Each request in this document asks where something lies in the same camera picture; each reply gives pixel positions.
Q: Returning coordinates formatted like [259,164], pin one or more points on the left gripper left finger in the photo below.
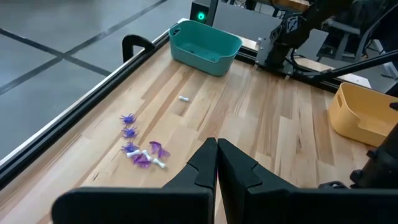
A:
[140,205]

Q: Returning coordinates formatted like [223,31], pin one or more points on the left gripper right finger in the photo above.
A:
[280,205]

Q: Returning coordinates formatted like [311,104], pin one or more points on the small white plastic bone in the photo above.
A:
[133,153]
[183,98]
[159,163]
[147,155]

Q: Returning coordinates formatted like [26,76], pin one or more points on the purple plastic bat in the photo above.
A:
[141,161]
[155,147]
[163,153]

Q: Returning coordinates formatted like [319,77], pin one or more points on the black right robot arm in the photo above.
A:
[289,31]

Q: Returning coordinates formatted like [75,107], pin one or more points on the yellow plastic bin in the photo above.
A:
[351,124]

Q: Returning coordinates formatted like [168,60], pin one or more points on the teal plastic bin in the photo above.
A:
[202,62]

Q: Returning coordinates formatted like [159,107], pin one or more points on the grey office chair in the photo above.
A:
[339,26]

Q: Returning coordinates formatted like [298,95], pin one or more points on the black box green light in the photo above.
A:
[199,14]

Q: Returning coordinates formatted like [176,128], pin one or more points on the wooden desk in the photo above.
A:
[289,4]

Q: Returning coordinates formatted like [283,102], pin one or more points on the black table edge bracket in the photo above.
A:
[133,37]

